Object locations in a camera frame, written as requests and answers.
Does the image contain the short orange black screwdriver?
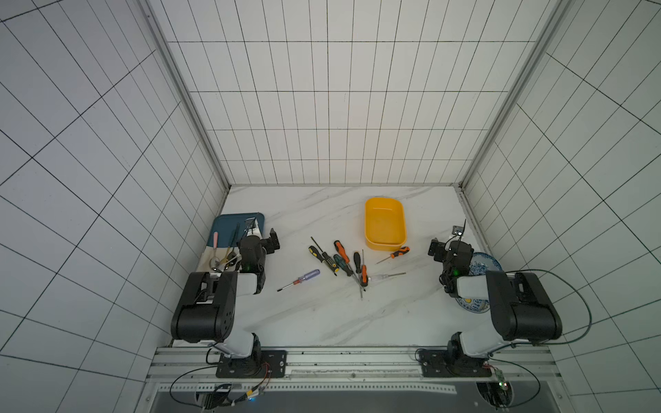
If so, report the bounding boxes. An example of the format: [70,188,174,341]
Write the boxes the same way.
[378,246,411,263]

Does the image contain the small orange black screwdriver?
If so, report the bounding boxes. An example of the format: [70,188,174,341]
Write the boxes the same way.
[361,251,369,288]

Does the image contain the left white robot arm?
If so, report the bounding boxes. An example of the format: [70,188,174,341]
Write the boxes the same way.
[170,230,280,378]

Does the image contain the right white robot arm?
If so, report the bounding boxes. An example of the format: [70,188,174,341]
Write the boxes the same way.
[418,239,562,378]

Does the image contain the large black yellow screwdriver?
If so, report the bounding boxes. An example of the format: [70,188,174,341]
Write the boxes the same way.
[308,245,339,275]

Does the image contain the black yellow dotted screwdriver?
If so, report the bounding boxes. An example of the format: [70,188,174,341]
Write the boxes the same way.
[311,237,338,273]

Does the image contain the yellow plastic storage box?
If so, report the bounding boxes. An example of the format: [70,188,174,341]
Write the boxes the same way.
[364,197,407,251]

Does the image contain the large orange black screwdriver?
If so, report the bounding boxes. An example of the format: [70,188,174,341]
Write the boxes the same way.
[333,240,356,273]

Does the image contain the green black screwdriver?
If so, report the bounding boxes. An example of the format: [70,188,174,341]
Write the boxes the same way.
[333,254,364,289]

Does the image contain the teal tray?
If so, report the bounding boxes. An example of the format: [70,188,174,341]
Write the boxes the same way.
[207,213,265,248]

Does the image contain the blue white porcelain bowl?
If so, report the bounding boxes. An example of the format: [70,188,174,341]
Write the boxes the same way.
[469,252,503,276]

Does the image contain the metal spoon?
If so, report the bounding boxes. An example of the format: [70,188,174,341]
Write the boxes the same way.
[215,246,240,273]

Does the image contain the yellow blue patterned bowl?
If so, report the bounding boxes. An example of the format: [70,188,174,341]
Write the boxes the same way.
[455,298,491,314]

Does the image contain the beige cloth mat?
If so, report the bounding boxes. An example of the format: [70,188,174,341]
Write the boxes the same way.
[195,246,241,280]

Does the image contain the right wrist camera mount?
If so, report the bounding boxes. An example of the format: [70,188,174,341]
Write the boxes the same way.
[451,220,466,240]

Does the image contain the dark handle utensil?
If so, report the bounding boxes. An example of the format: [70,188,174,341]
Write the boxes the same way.
[225,223,240,260]

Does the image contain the purple transparent handle screwdriver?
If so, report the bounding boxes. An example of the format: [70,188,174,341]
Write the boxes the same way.
[278,269,320,292]

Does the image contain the pink handle spoon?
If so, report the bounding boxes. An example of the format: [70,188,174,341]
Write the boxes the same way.
[209,232,220,272]

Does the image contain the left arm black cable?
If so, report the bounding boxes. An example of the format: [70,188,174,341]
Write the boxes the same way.
[169,347,270,409]

